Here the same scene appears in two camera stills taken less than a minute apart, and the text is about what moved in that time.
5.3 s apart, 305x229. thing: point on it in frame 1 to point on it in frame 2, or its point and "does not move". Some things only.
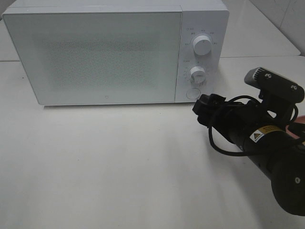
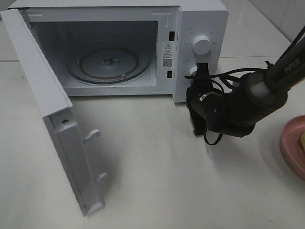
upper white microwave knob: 202,45 does not move
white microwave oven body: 99,52 does not move
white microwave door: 99,57 to 70,147
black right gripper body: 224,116 to 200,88
